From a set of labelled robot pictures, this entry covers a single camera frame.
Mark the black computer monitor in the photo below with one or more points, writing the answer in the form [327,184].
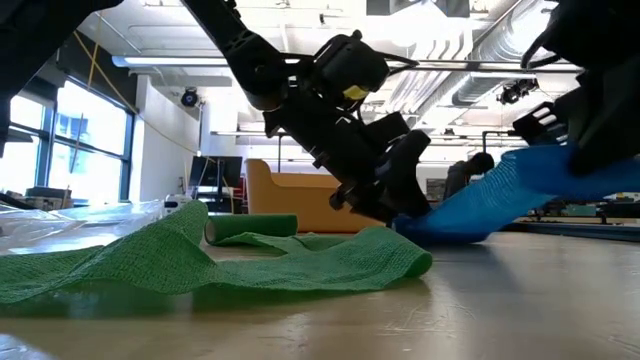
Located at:
[215,171]

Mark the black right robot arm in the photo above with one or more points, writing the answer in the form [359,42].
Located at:
[600,30]

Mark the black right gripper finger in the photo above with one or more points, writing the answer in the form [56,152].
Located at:
[605,157]

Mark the grey box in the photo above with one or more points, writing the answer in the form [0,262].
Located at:
[47,197]

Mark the green elastic bandage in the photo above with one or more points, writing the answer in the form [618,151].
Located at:
[150,260]

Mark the black ceiling spotlight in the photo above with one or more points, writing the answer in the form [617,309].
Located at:
[515,92]
[190,98]

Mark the blue elastic bandage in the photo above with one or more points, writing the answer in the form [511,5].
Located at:
[490,200]

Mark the yellow plastic bin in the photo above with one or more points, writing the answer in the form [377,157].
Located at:
[290,205]

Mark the large framed window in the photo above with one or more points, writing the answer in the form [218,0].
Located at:
[90,125]

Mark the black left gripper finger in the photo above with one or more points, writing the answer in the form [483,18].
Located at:
[412,170]

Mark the silver ventilation duct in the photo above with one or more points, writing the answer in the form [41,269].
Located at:
[500,45]

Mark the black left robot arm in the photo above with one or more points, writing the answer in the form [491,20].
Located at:
[235,40]

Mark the person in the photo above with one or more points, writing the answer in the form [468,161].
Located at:
[460,180]

